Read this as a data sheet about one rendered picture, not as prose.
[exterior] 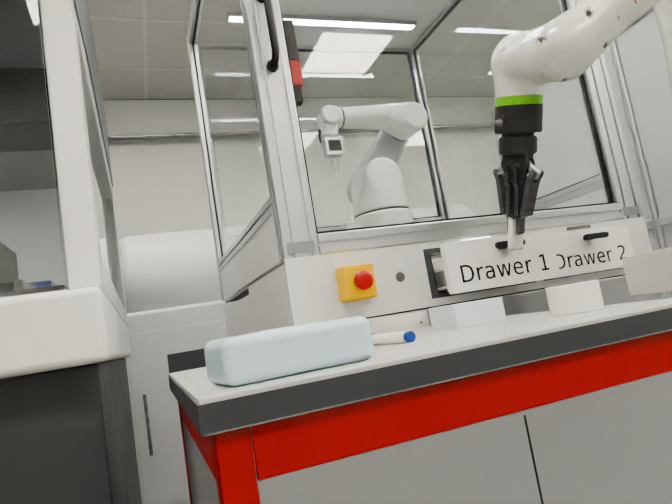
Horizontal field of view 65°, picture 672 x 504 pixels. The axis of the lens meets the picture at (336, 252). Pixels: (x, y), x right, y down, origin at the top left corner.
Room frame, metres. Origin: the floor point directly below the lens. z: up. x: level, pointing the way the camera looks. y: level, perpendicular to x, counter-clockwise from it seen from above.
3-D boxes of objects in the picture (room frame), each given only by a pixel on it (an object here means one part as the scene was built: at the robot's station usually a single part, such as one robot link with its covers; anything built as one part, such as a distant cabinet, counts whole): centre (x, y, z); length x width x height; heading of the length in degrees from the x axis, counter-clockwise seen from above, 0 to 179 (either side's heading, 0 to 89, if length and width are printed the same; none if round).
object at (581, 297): (0.75, -0.32, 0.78); 0.07 x 0.07 x 0.04
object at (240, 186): (1.53, 0.26, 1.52); 0.87 x 0.01 x 0.86; 21
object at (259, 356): (0.54, 0.06, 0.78); 0.15 x 0.10 x 0.04; 116
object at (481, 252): (1.17, -0.36, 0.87); 0.29 x 0.02 x 0.11; 111
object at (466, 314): (0.92, -0.20, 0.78); 0.12 x 0.08 x 0.04; 10
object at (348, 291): (1.10, -0.03, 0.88); 0.07 x 0.05 x 0.07; 111
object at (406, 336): (0.74, -0.05, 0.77); 0.14 x 0.02 x 0.02; 26
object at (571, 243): (1.35, -0.63, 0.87); 0.29 x 0.02 x 0.11; 111
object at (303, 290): (1.70, -0.20, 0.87); 1.02 x 0.95 x 0.14; 111
